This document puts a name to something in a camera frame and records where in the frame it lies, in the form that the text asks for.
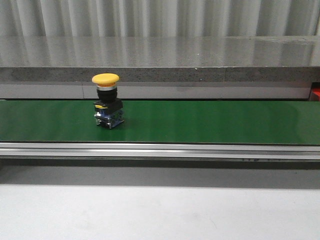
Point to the green conveyor belt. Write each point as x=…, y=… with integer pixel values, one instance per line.
x=164, y=121

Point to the yellow mushroom push button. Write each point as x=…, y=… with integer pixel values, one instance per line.
x=109, y=111

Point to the grey stone counter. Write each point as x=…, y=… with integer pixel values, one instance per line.
x=256, y=67

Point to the red object at right edge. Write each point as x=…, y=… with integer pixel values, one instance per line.
x=315, y=94

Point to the grey pleated curtain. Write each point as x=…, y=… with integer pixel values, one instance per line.
x=159, y=18

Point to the aluminium conveyor side rail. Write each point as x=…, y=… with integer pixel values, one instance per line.
x=153, y=150

